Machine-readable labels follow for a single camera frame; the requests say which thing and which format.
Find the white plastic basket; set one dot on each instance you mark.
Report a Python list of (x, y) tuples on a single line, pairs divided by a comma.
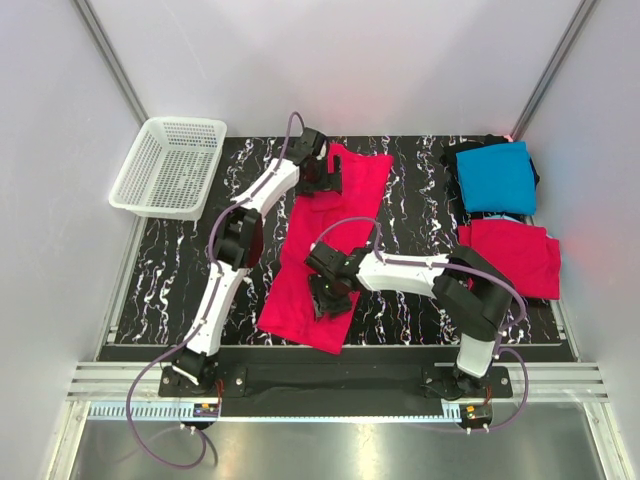
[(169, 169)]

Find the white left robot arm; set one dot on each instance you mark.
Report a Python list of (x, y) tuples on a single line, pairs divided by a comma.
[(236, 244)]

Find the folded black t shirt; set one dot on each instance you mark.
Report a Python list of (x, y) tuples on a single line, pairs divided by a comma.
[(450, 155)]

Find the folded blue t shirt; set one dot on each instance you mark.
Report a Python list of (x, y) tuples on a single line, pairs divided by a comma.
[(495, 175)]

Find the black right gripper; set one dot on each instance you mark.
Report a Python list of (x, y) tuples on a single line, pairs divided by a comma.
[(329, 302)]

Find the aluminium frame rail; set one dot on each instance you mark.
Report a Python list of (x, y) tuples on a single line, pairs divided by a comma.
[(115, 391)]

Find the red t shirt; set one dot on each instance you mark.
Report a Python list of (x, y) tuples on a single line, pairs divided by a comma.
[(525, 254), (344, 222)]

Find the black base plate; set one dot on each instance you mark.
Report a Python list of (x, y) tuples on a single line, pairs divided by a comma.
[(298, 382)]

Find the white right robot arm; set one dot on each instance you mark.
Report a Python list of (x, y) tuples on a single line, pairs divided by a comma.
[(474, 294)]

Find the folded red t shirt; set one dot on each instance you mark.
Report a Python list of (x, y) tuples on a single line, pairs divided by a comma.
[(525, 254)]

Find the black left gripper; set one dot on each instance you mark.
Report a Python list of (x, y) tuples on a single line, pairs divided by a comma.
[(326, 179)]

